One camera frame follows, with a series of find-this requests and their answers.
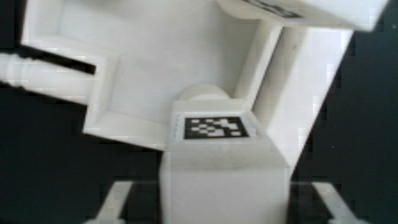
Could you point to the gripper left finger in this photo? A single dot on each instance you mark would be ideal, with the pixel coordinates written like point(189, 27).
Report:
point(130, 203)

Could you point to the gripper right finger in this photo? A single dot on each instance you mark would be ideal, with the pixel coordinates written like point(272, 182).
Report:
point(317, 206)

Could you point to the white chair seat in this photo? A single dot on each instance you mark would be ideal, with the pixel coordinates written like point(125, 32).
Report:
point(164, 44)

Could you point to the white chair leg with tag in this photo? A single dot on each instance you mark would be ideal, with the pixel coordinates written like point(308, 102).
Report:
point(343, 14)

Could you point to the white U-shaped fence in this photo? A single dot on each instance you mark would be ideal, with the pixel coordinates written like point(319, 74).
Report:
point(47, 78)

